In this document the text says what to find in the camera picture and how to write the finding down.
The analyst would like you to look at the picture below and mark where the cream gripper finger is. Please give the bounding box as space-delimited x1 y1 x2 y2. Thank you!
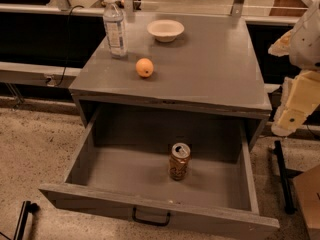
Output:
268 30 292 57
271 70 320 137

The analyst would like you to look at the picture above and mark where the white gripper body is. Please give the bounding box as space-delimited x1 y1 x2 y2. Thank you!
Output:
289 0 320 71

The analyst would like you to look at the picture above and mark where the orange soda can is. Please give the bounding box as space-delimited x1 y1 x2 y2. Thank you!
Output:
169 143 191 181

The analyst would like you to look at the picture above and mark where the grey cabinet counter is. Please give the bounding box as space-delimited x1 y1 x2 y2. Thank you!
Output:
69 12 271 146

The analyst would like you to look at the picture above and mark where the open grey drawer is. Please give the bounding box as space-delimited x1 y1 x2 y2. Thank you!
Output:
39 104 279 240

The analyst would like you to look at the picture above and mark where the brown cardboard box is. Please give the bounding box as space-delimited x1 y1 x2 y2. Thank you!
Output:
293 165 320 240

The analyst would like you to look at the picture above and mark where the black metal stand leg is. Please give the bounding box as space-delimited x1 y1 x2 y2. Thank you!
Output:
272 140 301 215

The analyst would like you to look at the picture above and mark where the white paper bowl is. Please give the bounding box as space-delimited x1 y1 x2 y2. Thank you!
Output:
147 20 184 43

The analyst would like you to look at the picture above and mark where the orange fruit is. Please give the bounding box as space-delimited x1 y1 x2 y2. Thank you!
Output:
135 58 154 78

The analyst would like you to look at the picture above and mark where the clear plastic water bottle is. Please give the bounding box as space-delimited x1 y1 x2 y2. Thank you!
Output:
103 0 128 58

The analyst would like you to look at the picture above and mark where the black drawer handle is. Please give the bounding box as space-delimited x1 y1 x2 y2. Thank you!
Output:
132 207 171 227

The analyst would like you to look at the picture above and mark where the black power cable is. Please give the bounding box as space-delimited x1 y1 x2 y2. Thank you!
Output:
46 4 86 88

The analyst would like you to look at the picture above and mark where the black metal bracket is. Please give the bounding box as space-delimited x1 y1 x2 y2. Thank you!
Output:
13 201 39 240

